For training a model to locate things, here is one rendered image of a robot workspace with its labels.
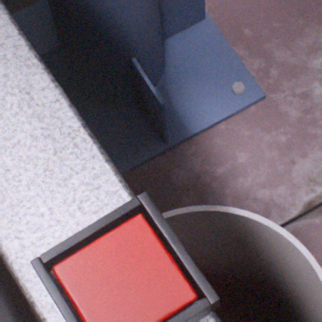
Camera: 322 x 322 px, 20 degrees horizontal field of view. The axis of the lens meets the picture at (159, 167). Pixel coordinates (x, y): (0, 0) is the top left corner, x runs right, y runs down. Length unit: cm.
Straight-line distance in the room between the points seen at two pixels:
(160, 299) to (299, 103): 112
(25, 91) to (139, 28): 84
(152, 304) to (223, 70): 114
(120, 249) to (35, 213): 6
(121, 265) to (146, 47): 98
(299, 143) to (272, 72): 14
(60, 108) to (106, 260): 11
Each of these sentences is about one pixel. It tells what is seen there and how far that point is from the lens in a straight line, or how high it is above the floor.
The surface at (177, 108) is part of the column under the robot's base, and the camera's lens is 158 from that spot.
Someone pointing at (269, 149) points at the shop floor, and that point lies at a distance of 156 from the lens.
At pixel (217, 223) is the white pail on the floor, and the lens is 115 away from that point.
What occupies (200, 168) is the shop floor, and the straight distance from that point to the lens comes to 154.
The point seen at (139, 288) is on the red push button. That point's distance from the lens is 51.
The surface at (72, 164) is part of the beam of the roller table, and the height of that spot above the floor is 91.
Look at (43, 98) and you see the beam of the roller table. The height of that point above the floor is 92.
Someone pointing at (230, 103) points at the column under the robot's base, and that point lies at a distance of 158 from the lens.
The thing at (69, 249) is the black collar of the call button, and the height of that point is 93.
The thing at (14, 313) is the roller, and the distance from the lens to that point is 53.
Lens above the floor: 141
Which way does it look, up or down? 66 degrees down
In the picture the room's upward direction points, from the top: 7 degrees counter-clockwise
